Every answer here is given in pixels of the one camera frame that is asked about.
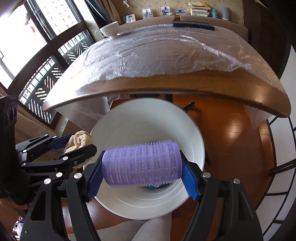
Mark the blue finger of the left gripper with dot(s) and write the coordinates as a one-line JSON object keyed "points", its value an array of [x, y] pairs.
{"points": [[59, 142]]}

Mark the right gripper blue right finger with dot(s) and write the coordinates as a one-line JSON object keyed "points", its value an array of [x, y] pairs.
{"points": [[189, 177]]}

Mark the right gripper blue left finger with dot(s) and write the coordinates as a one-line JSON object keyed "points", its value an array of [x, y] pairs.
{"points": [[96, 177]]}

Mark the beige paper towel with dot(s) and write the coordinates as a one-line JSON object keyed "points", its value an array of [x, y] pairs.
{"points": [[78, 140]]}

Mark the blue disposable face mask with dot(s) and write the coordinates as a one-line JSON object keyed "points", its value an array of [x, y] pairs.
{"points": [[155, 186]]}

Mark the purple hair roller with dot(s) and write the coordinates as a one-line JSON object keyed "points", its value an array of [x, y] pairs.
{"points": [[142, 164]]}

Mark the white trash bin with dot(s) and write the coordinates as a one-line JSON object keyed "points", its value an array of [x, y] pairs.
{"points": [[142, 141]]}

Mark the white embossed teacup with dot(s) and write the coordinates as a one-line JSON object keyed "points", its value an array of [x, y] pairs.
{"points": [[110, 30]]}

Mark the wooden dining table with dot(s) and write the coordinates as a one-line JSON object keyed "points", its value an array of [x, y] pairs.
{"points": [[238, 85]]}

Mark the dark curtain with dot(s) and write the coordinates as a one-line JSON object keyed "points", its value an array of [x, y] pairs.
{"points": [[104, 12]]}

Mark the black tablet blue case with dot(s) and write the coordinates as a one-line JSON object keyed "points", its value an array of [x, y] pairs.
{"points": [[191, 24]]}

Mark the teal cylinder vase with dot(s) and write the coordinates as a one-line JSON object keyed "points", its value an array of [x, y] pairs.
{"points": [[214, 13]]}

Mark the stack of books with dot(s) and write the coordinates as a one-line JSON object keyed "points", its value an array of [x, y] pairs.
{"points": [[199, 9]]}

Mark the grey cylindrical speaker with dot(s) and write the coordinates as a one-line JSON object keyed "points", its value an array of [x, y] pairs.
{"points": [[225, 13]]}

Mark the photo frame far left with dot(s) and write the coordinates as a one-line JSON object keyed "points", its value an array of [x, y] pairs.
{"points": [[129, 18]]}

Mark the photo frame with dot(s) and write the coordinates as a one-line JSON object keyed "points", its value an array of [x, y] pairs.
{"points": [[129, 18], [147, 13], [180, 12], [166, 11]]}

